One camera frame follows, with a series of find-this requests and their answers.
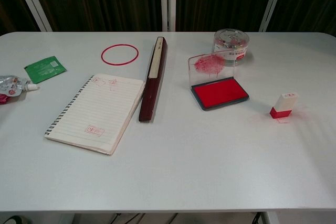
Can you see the white and red stamp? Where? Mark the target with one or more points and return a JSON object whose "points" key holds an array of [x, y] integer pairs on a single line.
{"points": [[284, 103]]}

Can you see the spiral lined notebook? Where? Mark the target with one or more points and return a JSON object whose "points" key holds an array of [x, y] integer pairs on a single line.
{"points": [[97, 108]]}

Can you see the red ink pad case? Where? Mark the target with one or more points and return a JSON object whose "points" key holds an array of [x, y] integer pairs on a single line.
{"points": [[220, 93]]}

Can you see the clear round clip container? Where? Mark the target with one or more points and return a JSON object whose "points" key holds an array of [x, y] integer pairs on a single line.
{"points": [[231, 40]]}

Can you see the silver spout pouch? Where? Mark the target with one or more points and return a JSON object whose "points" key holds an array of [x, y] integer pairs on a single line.
{"points": [[11, 85]]}

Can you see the green foil sachet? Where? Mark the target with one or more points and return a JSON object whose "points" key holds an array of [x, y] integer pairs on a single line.
{"points": [[45, 68]]}

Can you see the white upright frame post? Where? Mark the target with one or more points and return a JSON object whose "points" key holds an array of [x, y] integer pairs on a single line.
{"points": [[168, 1]]}

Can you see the white slanted frame post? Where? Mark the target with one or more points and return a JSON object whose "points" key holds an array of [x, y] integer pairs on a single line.
{"points": [[31, 1], [273, 1]]}

